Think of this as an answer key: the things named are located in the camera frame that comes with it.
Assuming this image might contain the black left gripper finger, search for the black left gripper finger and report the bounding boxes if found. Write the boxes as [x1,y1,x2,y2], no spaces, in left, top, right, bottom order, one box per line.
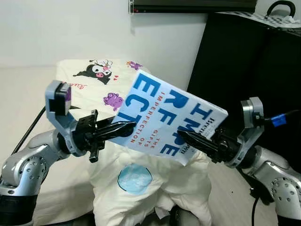
[101,121,137,135]
[100,132,127,143]

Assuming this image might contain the blue lettered white book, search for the blue lettered white book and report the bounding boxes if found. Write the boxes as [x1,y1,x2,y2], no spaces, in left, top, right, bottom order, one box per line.
[114,70,229,166]

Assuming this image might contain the cream cartoon print quilt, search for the cream cartoon print quilt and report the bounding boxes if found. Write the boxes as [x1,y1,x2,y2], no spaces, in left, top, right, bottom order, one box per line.
[56,59,212,226]

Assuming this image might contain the grey robot right leg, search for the grey robot right leg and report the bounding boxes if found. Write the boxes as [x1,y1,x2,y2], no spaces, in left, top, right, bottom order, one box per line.
[169,205,189,226]

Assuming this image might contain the black wardrobe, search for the black wardrobe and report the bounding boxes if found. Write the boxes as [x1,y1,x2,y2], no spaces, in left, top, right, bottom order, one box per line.
[187,12,301,172]

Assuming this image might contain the black white checkered board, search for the black white checkered board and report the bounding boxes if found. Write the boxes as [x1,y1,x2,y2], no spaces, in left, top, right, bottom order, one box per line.
[216,10,301,29]

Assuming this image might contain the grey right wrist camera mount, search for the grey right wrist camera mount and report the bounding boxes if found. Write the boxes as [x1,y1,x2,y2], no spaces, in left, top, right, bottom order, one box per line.
[225,97,266,168]

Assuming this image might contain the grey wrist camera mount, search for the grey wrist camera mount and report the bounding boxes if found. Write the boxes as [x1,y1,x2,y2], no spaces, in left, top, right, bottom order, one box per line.
[45,80,87,157]
[225,97,266,168]

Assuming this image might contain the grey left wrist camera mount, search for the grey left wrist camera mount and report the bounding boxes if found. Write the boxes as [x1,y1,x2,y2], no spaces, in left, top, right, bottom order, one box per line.
[45,80,87,157]

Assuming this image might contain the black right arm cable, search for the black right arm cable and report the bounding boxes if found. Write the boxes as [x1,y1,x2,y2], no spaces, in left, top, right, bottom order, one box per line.
[238,109,301,226]

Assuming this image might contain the black wall shelf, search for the black wall shelf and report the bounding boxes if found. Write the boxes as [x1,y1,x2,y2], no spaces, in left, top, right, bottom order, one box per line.
[128,0,258,14]

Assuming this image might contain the black bag handle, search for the black bag handle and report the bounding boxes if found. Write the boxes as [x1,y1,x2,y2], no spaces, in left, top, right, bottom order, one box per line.
[266,0,297,19]

